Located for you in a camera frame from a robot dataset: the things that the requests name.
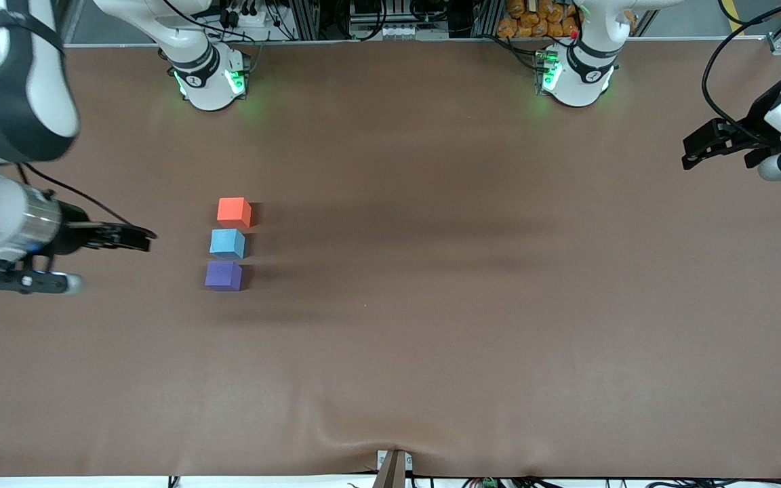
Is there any light blue foam block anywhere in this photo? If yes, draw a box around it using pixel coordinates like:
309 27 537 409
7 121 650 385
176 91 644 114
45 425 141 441
209 228 247 260

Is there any purple foam block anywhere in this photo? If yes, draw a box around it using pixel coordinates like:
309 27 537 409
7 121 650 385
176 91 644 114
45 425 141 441
205 260 243 292

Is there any orange foam block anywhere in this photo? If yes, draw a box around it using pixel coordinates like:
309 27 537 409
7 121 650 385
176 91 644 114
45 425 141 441
217 197 252 229

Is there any bag of orange objects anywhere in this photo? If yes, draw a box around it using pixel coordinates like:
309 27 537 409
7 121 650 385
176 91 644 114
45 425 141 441
497 0 582 39

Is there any white power strip with plugs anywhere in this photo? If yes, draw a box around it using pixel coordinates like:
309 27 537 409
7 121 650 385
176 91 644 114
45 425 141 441
222 3 271 29

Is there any brown table mat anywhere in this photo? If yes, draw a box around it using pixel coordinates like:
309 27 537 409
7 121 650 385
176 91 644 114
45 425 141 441
0 37 781 479

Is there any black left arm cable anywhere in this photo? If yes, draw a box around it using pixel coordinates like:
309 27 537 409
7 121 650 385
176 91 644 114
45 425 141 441
700 0 781 143

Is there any brown post with white bracket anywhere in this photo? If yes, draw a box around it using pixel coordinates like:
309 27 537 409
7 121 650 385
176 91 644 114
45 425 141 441
374 449 414 488

